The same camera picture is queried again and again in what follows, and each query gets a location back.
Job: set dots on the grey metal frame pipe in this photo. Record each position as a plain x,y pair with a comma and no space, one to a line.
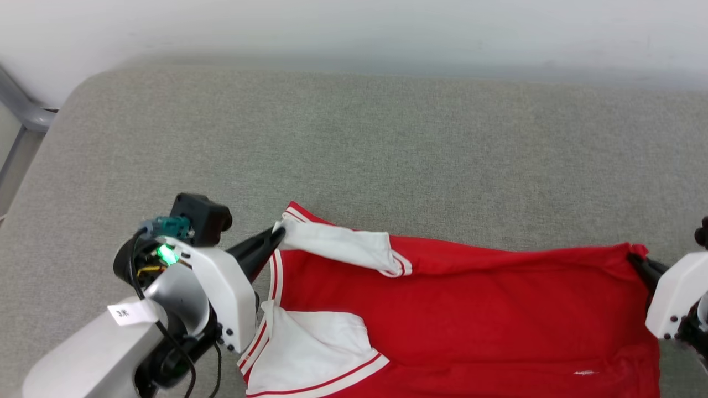
25,113

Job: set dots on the white paper label tag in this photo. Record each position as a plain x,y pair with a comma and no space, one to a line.
130,312

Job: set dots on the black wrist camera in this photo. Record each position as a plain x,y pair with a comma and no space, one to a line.
702,232
199,218

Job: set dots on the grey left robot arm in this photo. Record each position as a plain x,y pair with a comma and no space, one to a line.
83,354

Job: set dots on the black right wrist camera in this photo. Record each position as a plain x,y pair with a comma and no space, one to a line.
702,232

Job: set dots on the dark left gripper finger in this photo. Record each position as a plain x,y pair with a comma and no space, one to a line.
251,249
260,262

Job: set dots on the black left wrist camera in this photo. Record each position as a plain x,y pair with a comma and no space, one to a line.
199,218

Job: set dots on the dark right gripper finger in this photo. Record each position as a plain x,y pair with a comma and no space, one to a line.
650,271

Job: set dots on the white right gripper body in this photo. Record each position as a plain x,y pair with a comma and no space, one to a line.
677,293

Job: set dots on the red basketball jersey white sleeves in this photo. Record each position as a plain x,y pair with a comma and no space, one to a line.
498,315

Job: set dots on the grey fabric sofa cushion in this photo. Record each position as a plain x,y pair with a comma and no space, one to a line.
387,138

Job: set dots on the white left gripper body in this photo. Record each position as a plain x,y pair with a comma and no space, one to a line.
227,293

